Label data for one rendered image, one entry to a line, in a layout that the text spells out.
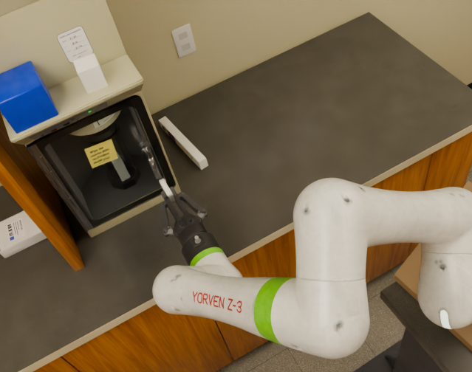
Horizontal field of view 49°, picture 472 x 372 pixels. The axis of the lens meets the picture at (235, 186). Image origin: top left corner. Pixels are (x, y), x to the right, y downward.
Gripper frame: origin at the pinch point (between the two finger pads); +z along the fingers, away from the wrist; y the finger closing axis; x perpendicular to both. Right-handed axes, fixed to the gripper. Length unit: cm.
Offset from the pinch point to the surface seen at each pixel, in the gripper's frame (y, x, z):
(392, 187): -71, 36, -13
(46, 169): 25.8, -14.8, 12.0
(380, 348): -56, 113, -37
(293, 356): -22, 114, -21
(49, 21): 8, -52, 13
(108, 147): 9.2, -12.9, 12.0
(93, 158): 14.0, -11.5, 12.0
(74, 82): 9.4, -36.8, 10.9
